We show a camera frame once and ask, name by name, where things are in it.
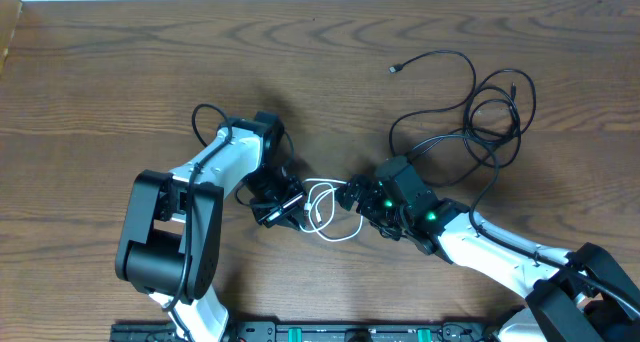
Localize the white usb cable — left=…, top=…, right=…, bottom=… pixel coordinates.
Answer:
left=298, top=177, right=365, bottom=243

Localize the black usb cable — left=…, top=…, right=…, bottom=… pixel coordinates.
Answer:
left=388, top=49, right=538, bottom=188

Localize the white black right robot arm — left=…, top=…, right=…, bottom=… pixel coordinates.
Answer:
left=336, top=157, right=639, bottom=341

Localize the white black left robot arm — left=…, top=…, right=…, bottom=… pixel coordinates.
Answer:
left=115, top=112, right=305, bottom=341

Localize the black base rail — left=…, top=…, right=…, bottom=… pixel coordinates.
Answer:
left=107, top=321, right=499, bottom=342

